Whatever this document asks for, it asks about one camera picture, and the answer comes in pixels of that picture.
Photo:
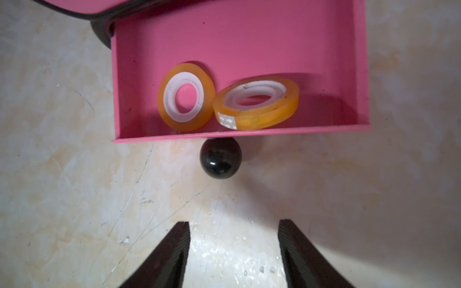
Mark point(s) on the black drawer cabinet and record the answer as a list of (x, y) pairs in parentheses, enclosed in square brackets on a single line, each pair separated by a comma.
[(102, 23)]

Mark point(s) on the pink drawer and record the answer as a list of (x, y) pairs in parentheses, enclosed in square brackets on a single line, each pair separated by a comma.
[(320, 45)]

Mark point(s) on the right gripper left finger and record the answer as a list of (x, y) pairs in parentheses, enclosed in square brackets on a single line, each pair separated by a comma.
[(165, 266)]

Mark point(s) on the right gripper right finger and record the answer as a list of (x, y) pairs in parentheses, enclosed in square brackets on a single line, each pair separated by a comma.
[(304, 265)]

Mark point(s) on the orange tape roll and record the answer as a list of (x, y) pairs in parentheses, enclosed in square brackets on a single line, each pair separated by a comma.
[(185, 98), (256, 103)]

